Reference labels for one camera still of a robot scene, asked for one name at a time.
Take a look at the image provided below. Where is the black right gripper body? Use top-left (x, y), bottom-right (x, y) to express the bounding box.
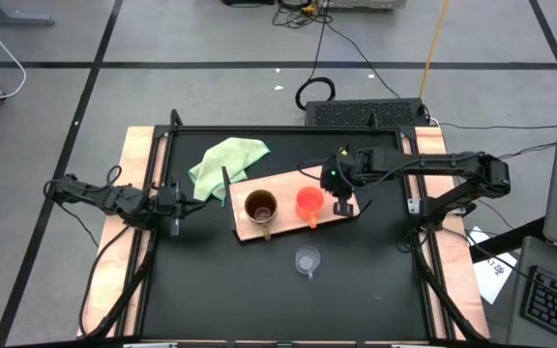
top-left (331, 150), bottom-right (365, 204)

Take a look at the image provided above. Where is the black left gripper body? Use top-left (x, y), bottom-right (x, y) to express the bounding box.
top-left (157, 188), bottom-right (188, 221)

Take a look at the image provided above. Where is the orange plastic mug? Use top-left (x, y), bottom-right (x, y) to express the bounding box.
top-left (295, 186), bottom-right (326, 229)

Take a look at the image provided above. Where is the teal brown glazed ceramic mug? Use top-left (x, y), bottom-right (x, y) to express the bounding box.
top-left (243, 188), bottom-right (279, 242)

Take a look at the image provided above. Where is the clear glass footed mug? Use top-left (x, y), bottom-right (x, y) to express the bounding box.
top-left (294, 245), bottom-right (322, 281)

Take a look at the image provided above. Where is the light green cloth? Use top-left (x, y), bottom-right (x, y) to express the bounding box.
top-left (187, 136), bottom-right (272, 207)

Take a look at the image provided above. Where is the black computer case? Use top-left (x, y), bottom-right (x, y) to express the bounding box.
top-left (304, 98), bottom-right (432, 128)

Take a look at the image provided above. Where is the light wooden side board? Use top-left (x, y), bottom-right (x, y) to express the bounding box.
top-left (401, 126), bottom-right (491, 339)
top-left (77, 126), bottom-right (168, 338)

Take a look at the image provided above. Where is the white paper sheet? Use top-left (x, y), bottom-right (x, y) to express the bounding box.
top-left (466, 225), bottom-right (519, 305)

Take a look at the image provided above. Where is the black desk bar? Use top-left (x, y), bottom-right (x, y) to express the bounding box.
top-left (469, 217), bottom-right (548, 265)

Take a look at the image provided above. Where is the grey metal box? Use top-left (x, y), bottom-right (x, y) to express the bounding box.
top-left (329, 0), bottom-right (408, 12)

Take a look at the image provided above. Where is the black keyboard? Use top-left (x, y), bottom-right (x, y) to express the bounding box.
top-left (519, 264), bottom-right (557, 347)

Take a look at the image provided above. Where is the grey metal stand foot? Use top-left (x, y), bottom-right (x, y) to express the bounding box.
top-left (0, 0), bottom-right (56, 28)

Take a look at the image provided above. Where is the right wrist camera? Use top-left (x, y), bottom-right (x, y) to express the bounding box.
top-left (320, 161), bottom-right (345, 189)

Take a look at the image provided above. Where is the wooden shelf with black frame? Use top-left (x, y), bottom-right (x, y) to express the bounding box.
top-left (220, 163), bottom-right (374, 244)

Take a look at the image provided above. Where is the black table edge frame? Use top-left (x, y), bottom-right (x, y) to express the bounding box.
top-left (137, 108), bottom-right (434, 345)

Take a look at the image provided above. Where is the coiled black cable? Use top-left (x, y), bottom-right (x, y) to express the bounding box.
top-left (295, 75), bottom-right (337, 111)

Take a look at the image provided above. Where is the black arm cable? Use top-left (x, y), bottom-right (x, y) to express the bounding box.
top-left (78, 224), bottom-right (132, 337)

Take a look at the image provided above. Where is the long black floor cable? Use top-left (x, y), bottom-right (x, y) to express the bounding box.
top-left (324, 21), bottom-right (403, 101)

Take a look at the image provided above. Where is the yellow hanging cable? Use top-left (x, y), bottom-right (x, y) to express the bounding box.
top-left (418, 0), bottom-right (450, 101)

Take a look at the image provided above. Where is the thin black cable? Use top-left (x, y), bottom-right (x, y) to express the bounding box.
top-left (425, 120), bottom-right (557, 131)

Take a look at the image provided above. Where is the black cable tangle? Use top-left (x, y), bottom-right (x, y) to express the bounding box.
top-left (271, 0), bottom-right (334, 29)

